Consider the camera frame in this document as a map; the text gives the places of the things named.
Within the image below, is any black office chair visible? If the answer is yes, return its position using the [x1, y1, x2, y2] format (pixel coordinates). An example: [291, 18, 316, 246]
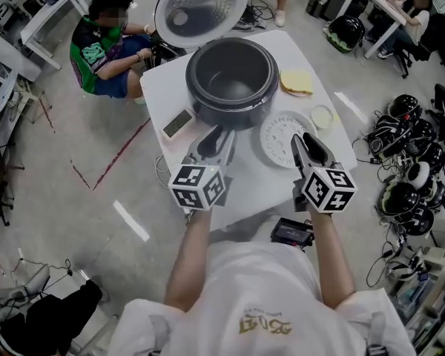
[392, 42, 432, 79]

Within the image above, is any white perforated steamer plate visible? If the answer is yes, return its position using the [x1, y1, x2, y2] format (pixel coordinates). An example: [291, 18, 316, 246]
[251, 110, 318, 171]

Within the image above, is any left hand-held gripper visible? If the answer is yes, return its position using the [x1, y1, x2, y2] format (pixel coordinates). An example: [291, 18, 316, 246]
[168, 125, 238, 212]

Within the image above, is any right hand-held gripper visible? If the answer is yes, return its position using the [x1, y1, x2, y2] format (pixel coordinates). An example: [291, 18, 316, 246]
[290, 131, 358, 215]

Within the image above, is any black battery box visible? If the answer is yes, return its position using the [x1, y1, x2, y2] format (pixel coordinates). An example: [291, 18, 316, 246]
[270, 217, 316, 250]

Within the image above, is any white storage rack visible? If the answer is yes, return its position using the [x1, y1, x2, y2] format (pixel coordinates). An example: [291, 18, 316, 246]
[389, 248, 445, 356]

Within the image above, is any white side table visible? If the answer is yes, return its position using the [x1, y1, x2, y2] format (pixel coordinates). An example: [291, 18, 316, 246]
[19, 0, 90, 71]

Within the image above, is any small white bowl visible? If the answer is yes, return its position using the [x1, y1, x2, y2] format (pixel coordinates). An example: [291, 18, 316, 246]
[311, 104, 337, 131]

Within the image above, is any large black suitcase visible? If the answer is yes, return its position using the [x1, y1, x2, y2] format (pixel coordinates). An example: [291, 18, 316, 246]
[323, 0, 369, 22]

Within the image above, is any white device with dark screen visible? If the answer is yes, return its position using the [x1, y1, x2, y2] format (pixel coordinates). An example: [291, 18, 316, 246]
[159, 108, 195, 141]

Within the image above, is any dark metal pot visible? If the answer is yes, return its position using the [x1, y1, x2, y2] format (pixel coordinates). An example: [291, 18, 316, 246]
[191, 40, 274, 108]

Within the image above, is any pile of black helmets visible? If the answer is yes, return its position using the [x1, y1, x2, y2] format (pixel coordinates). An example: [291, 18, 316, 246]
[366, 93, 445, 237]

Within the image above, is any white cable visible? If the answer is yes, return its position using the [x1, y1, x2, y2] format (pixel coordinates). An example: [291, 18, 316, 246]
[154, 153, 171, 180]

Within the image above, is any grey long desk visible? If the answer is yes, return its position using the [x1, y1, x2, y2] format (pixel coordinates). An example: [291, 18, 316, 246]
[0, 25, 42, 83]

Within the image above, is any person's left forearm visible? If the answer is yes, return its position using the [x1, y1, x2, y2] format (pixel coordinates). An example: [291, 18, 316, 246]
[164, 208, 213, 313]

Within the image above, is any yellow sponge cloth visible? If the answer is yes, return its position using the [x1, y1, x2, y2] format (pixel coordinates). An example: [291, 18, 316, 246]
[279, 68, 314, 95]

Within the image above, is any person's white shirt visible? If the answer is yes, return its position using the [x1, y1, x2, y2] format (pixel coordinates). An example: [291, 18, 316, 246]
[111, 240, 409, 356]

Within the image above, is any person's right forearm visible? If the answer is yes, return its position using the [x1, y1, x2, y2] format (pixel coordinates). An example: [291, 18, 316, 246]
[307, 208, 357, 308]

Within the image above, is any black green dome backpack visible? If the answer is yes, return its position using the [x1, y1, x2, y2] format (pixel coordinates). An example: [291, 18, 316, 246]
[326, 14, 366, 55]

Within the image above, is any small black hard case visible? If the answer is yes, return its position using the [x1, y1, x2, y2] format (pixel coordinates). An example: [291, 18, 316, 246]
[305, 0, 329, 19]

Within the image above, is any tangle of black cables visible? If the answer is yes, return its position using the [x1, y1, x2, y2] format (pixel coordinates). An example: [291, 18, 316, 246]
[237, 0, 274, 33]

